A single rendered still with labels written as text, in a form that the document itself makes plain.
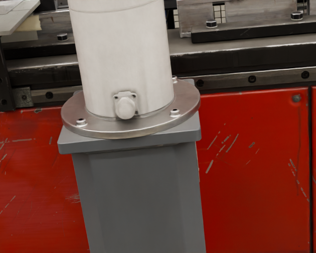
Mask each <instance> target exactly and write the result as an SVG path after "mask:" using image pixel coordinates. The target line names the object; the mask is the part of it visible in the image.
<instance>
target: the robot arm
mask: <svg viewBox="0 0 316 253"><path fill-rule="evenodd" d="M67 1H68V6H69V12H70V18H71V23H72V29H73V35H74V41H75V46H76V52H77V58H78V63H79V69H80V75H81V81H82V86H83V90H82V91H80V92H79V93H77V94H75V95H74V96H72V97H71V98H69V99H68V100H67V101H66V102H65V103H64V105H63V107H62V108H61V118H62V122H63V125H64V126H65V127H66V128H67V129H68V130H70V131H72V132H73V133H76V134H79V135H81V136H85V137H90V138H97V139H127V138H135V137H142V136H146V135H151V134H155V133H158V132H162V131H165V130H168V129H170V128H173V127H175V126H177V125H179V124H181V123H183V122H185V121H186V120H188V119H189V118H191V117H192V116H193V115H194V114H195V113H196V112H197V111H198V109H199V107H200V104H201V98H200V93H199V90H198V89H197V88H196V87H195V86H194V85H192V84H190V83H188V82H186V81H183V80H180V79H177V77H176V76H172V70H171V61H170V52H169V43H168V34H167V25H166V16H165V6H164V0H67Z"/></svg>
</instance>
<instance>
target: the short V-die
mask: <svg viewBox="0 0 316 253"><path fill-rule="evenodd" d="M7 1H17V0H7ZM0 2H5V1H0ZM57 8H58V2H57V0H40V5H39V6H38V7H37V8H36V9H35V10H34V11H33V13H34V12H45V11H55V10H56V9H57Z"/></svg>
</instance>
